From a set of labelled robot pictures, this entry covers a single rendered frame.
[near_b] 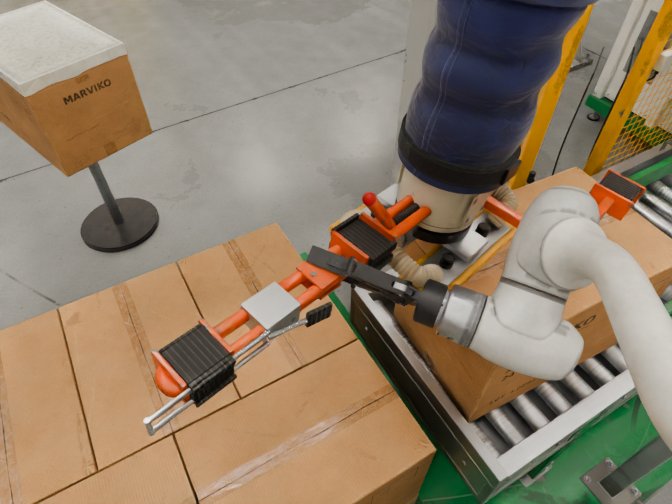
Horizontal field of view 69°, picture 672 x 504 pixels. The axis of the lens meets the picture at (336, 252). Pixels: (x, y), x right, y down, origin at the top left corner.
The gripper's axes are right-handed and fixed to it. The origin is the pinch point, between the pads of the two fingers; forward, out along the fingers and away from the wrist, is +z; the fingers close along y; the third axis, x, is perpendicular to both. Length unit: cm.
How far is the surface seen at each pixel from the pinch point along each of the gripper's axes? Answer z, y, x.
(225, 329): 7.2, -13.4, -16.0
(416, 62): 25, 99, 102
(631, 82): -54, 96, 114
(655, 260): -64, 49, 36
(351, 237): -1.6, 0.9, 5.9
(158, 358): 11.6, -20.0, -22.4
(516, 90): -19.2, -11.5, 33.4
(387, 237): -7.1, 2.9, 8.5
